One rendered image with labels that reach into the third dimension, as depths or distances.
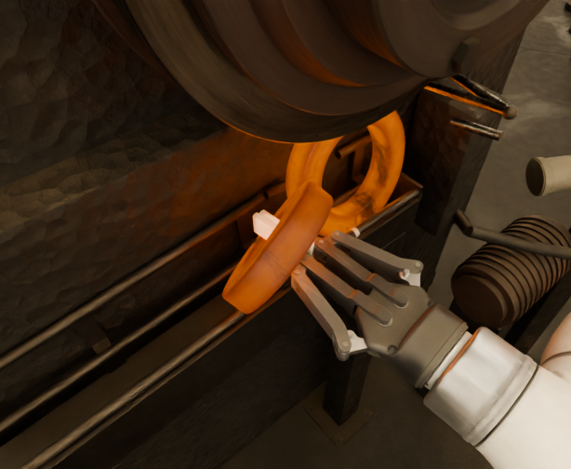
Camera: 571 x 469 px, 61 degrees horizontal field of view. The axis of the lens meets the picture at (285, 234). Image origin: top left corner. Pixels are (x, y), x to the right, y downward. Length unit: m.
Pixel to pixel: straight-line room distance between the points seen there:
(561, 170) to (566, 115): 1.52
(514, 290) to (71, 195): 0.68
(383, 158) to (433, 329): 0.29
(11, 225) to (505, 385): 0.42
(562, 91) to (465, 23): 2.14
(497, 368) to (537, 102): 2.00
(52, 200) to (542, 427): 0.44
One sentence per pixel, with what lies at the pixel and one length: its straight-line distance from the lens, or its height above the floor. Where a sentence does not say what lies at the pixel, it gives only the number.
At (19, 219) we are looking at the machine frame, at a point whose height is 0.87.
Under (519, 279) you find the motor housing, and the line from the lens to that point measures 0.88.
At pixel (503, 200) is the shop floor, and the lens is 1.83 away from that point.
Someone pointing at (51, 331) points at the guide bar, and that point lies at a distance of 0.55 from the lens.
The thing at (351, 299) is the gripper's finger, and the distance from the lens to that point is 0.47.
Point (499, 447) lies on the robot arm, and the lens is 0.45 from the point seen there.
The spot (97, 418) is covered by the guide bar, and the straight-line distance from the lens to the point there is 0.54.
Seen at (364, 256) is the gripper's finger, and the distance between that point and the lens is 0.51.
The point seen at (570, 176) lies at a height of 0.68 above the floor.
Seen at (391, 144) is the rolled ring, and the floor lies 0.77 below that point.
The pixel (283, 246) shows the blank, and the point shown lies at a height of 0.83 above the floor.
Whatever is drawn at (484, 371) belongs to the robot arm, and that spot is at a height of 0.80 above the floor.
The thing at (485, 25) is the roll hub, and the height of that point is 1.01.
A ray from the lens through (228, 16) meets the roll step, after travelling 0.31.
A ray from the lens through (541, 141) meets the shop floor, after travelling 2.15.
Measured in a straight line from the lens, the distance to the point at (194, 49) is 0.33.
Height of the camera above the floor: 1.17
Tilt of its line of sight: 48 degrees down
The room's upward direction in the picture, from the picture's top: straight up
